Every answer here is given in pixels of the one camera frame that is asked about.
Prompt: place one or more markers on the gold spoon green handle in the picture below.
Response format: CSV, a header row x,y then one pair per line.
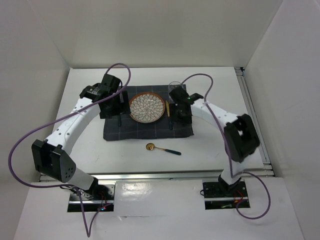
x,y
151,147

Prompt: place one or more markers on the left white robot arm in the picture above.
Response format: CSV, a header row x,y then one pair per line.
x,y
52,155

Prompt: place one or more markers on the clear drinking glass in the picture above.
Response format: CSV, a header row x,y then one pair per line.
x,y
173,85

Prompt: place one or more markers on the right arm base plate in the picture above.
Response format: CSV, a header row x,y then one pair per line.
x,y
216,199

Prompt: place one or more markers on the dark grey checked napkin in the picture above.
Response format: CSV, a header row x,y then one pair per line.
x,y
131,129

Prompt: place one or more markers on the gold knife green handle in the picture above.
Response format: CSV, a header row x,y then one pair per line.
x,y
170,123

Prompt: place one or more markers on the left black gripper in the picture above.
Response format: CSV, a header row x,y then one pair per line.
x,y
106,113

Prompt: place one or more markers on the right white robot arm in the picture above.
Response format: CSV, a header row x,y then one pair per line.
x,y
238,132

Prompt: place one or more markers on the aluminium front rail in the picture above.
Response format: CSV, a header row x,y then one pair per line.
x,y
170,175

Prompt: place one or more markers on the floral patterned ceramic plate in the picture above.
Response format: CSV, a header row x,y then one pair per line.
x,y
146,107

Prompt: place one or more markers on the gold fork green handle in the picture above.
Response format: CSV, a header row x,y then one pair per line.
x,y
119,120

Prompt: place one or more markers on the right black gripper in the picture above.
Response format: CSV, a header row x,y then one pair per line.
x,y
187,121

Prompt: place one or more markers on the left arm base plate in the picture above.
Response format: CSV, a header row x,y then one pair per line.
x,y
102,199

